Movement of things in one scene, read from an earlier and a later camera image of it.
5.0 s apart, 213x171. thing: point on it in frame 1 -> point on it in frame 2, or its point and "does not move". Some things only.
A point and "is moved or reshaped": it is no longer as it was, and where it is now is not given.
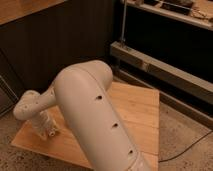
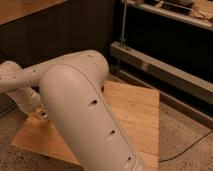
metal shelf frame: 166,48 does not move
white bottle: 52,132 is moved or reshaped
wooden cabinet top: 14,9 does not move
